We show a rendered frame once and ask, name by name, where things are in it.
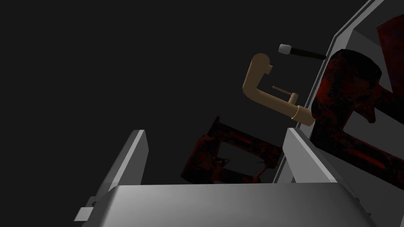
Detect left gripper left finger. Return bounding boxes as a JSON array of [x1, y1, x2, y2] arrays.
[[94, 129, 149, 198]]

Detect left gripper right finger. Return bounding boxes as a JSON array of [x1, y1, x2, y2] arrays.
[[282, 127, 339, 184]]

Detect tan kitchen faucet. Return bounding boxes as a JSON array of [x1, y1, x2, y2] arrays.
[[242, 53, 316, 127]]

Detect dark red rusty cylinder object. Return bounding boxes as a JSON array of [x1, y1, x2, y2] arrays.
[[310, 48, 404, 191]]

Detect black rod with white tip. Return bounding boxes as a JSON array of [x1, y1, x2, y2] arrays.
[[278, 44, 327, 61]]

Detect dark red rusty frame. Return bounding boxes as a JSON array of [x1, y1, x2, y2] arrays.
[[180, 115, 283, 184]]

